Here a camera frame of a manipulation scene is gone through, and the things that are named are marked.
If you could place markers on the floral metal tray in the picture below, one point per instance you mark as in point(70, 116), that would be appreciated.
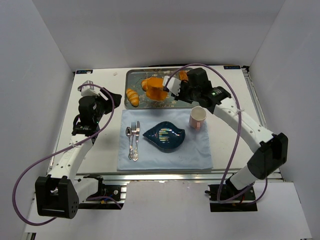
point(134, 80)

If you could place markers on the silver fork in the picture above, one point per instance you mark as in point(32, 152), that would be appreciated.
point(132, 145)

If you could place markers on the round knotted bread bun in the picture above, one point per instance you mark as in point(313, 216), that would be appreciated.
point(144, 84)

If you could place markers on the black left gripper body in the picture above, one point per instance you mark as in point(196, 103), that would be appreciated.
point(110, 100)

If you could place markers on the small brown pastry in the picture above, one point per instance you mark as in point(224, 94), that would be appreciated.
point(183, 76)

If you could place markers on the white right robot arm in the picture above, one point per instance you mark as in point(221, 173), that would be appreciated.
point(269, 150)

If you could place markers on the silver spoon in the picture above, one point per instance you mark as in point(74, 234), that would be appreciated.
point(129, 133)

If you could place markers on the dark blue leaf plate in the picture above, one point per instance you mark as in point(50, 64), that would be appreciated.
point(165, 136)

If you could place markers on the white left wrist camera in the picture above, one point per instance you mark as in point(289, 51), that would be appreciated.
point(89, 89)

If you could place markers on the pink ceramic mug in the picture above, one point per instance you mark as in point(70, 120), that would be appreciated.
point(197, 117)

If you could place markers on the striped long bread roll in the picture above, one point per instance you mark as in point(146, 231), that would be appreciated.
point(132, 97)

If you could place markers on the light blue cloth placemat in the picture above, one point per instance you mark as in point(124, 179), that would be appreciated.
point(193, 154)

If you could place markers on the silver table knife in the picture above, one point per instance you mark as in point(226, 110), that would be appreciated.
point(137, 134)

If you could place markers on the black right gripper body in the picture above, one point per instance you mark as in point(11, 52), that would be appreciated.
point(184, 92)

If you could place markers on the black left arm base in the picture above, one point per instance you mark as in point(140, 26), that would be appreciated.
point(110, 193)

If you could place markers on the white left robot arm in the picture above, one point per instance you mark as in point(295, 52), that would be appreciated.
point(59, 194)

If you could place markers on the orange cylindrical cake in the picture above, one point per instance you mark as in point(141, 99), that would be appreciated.
point(155, 89)

